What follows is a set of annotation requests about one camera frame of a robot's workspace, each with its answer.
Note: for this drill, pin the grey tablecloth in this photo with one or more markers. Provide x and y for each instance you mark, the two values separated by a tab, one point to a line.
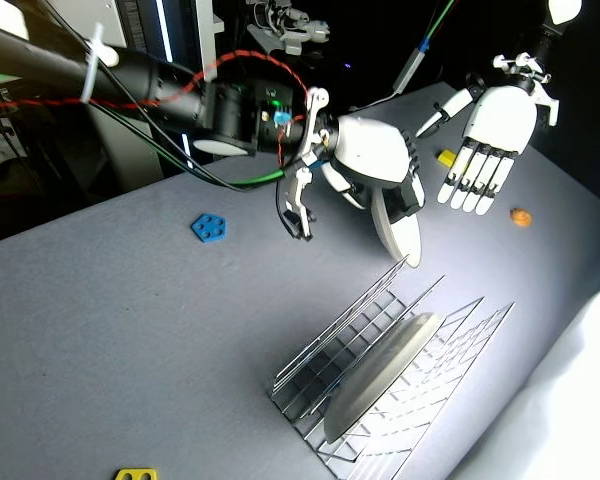
130	325

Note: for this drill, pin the small yellow block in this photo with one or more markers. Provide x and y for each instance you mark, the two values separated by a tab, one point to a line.
446	157

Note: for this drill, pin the yellow block with holes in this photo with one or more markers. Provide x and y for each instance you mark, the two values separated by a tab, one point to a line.
135	474

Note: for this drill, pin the white cabinet panel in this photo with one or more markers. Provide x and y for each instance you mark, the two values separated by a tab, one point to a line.
130	160

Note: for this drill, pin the small blue block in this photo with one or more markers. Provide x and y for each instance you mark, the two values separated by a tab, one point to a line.
322	164

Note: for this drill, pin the small orange toy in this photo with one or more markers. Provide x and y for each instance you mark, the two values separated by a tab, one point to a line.
521	218

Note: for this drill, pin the dark equipment rack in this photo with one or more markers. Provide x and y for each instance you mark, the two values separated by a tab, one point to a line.
10	165

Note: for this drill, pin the grey mechanical device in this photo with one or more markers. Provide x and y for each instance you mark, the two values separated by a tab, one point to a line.
290	30

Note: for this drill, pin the white plate with dark rim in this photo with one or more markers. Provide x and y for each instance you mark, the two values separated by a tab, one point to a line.
380	370
405	240

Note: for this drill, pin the white backdrop sheet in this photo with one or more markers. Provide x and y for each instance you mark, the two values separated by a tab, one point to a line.
570	400

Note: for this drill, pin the blue pentagon block with holes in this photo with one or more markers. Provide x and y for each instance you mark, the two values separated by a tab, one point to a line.
210	228

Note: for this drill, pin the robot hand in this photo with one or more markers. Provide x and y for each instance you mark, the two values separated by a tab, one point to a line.
370	150
502	120

